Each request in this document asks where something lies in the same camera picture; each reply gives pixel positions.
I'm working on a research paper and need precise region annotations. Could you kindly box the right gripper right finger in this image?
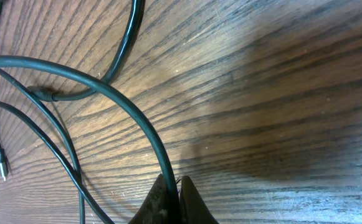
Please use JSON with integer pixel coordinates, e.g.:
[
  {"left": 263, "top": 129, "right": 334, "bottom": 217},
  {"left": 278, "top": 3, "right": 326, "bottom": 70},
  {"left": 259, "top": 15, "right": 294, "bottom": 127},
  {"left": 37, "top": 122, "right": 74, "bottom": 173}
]
[{"left": 179, "top": 175, "right": 218, "bottom": 224}]

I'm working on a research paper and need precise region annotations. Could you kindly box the black cable bundle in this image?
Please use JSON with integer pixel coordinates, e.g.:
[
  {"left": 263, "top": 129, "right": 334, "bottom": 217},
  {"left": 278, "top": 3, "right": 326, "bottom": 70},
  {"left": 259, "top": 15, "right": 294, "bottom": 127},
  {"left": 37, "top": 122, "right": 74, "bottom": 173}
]
[{"left": 0, "top": 0, "right": 181, "bottom": 224}]

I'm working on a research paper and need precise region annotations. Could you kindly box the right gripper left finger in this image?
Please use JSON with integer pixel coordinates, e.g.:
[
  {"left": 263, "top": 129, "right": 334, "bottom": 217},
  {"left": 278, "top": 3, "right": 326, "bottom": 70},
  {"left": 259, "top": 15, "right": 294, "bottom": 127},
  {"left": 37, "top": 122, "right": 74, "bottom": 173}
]
[{"left": 128, "top": 174, "right": 169, "bottom": 224}]

